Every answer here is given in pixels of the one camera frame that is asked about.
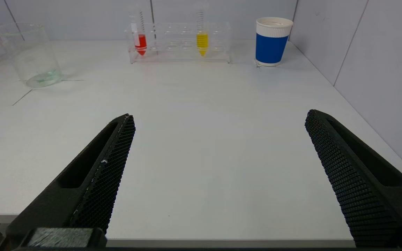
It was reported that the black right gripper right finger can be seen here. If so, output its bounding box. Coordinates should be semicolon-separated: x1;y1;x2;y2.
305;109;402;249

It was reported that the test tube with yellow pigment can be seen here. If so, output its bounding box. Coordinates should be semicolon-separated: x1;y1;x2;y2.
195;9;209;57

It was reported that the red pigment tube white label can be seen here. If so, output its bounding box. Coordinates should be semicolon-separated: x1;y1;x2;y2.
130;12;148;56

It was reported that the clear glass beaker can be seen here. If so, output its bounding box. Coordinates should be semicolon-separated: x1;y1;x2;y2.
0;23;63;88

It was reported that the blue white paper cup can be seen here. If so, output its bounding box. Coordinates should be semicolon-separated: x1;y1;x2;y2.
255;17;294;67

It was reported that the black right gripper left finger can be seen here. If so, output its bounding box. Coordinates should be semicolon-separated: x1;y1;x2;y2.
0;114;136;251

